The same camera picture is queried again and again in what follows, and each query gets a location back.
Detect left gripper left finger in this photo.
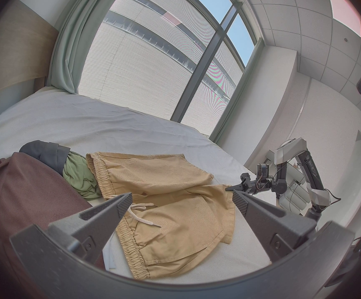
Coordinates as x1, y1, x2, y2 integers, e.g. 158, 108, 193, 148
48, 192, 133, 265

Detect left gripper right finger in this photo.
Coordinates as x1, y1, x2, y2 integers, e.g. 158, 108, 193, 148
232, 190, 317, 265

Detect tan shorts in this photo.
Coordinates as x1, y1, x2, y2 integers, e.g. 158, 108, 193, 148
85, 152, 235, 280

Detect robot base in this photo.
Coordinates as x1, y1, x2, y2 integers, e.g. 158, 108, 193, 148
277, 179, 312, 212

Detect bed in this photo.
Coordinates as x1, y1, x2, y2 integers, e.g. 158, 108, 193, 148
0, 0, 276, 284

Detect white garment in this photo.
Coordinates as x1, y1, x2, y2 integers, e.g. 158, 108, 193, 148
102, 240, 119, 270

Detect green garment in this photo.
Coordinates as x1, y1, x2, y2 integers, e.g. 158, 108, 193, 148
63, 153, 102, 201

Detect brown shorts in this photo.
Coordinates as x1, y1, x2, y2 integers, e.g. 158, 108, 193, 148
0, 152, 107, 271

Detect black garment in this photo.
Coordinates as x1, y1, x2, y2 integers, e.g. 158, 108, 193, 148
19, 140, 71, 180

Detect grey-green curtain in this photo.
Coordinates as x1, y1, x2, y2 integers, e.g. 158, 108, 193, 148
210, 38, 263, 142
45, 0, 131, 94

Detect window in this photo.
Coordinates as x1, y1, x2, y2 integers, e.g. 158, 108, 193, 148
76, 0, 263, 136

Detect square ceiling light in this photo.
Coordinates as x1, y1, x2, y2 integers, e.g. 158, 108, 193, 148
326, 0, 361, 37

